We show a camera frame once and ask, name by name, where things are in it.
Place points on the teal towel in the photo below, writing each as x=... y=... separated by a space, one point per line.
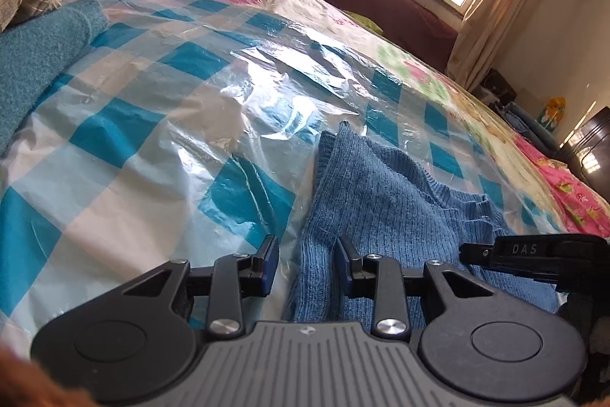
x=38 y=54

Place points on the pink floral bed sheet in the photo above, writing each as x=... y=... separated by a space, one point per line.
x=429 y=73

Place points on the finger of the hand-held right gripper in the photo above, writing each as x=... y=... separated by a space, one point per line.
x=476 y=254

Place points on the clear plastic checkered sheet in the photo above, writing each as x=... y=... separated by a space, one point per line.
x=157 y=125

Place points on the green cloth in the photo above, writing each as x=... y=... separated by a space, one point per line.
x=364 y=21

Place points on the brown fuzzy cloth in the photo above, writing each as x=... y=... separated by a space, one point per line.
x=28 y=383

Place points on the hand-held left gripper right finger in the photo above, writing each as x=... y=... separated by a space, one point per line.
x=343 y=268

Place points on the folded blue cloths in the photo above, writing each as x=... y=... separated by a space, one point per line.
x=529 y=125

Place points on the yellow picture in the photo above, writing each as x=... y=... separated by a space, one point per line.
x=553 y=114

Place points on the dark cabinet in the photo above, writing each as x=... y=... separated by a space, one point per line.
x=588 y=144

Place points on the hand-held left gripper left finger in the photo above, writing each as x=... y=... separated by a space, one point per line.
x=270 y=266

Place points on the blue yellow-striped knit sweater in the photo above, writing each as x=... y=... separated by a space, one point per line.
x=381 y=206

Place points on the dark bag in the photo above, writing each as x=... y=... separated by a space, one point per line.
x=499 y=85

